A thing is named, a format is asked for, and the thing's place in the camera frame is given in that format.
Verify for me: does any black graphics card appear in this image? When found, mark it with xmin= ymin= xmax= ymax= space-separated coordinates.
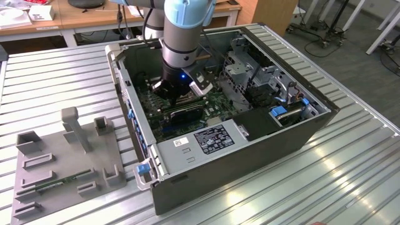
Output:
xmin=168 ymin=105 xmax=204 ymax=125

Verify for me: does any green motherboard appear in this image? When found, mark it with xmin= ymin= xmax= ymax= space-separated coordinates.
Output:
xmin=137 ymin=70 xmax=251 ymax=143

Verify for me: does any metal drive cage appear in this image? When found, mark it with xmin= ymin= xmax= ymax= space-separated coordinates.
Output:
xmin=221 ymin=37 xmax=277 ymax=107

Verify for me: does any silver power supply unit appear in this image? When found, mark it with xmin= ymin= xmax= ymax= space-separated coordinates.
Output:
xmin=155 ymin=120 xmax=251 ymax=176

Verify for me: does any black plastic shroud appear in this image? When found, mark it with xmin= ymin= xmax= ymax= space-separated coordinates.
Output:
xmin=232 ymin=109 xmax=284 ymax=142

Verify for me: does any hard disk in blue carrier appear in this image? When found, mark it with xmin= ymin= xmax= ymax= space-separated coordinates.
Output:
xmin=269 ymin=105 xmax=309 ymax=128

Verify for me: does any wooden desk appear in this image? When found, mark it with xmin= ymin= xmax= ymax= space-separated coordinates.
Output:
xmin=0 ymin=0 xmax=243 ymax=47

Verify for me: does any wooden cabinet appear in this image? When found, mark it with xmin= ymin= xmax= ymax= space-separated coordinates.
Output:
xmin=249 ymin=0 xmax=300 ymax=38

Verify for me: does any black PC case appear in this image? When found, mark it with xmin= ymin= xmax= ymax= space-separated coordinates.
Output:
xmin=104 ymin=22 xmax=341 ymax=216

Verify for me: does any black round pad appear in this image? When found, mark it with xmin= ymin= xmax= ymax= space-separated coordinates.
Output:
xmin=67 ymin=0 xmax=105 ymax=8

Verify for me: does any grey parts rack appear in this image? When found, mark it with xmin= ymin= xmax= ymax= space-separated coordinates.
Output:
xmin=11 ymin=106 xmax=128 ymax=225

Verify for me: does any white cardboard box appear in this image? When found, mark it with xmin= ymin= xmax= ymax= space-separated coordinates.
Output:
xmin=28 ymin=5 xmax=56 ymax=22

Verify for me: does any black wheeled stand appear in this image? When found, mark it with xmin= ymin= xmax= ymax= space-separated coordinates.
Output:
xmin=285 ymin=0 xmax=349 ymax=49

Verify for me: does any green RAM stick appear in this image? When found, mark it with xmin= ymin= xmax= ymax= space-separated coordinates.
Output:
xmin=35 ymin=169 xmax=92 ymax=192

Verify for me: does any red white packet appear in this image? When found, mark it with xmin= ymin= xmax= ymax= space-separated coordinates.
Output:
xmin=23 ymin=0 xmax=53 ymax=6

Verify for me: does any white flat tray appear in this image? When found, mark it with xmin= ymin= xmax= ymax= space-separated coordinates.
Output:
xmin=0 ymin=7 xmax=32 ymax=30

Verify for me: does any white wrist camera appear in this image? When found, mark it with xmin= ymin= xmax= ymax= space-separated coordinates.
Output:
xmin=181 ymin=67 xmax=216 ymax=97

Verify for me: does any white table frame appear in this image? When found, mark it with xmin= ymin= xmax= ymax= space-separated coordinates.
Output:
xmin=365 ymin=13 xmax=400 ymax=56

